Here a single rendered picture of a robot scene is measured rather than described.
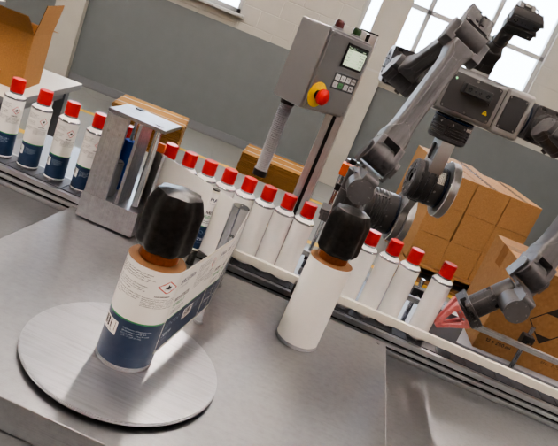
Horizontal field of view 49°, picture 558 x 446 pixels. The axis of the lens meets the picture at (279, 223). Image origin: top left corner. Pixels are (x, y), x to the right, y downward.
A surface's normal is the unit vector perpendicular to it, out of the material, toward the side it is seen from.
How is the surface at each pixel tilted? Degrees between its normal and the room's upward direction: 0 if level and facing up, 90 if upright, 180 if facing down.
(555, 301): 90
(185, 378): 0
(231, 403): 0
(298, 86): 90
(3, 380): 0
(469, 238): 90
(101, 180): 90
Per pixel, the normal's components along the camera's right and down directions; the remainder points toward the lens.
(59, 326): 0.37, -0.88
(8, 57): 0.04, 0.33
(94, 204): -0.17, 0.25
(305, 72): -0.66, -0.03
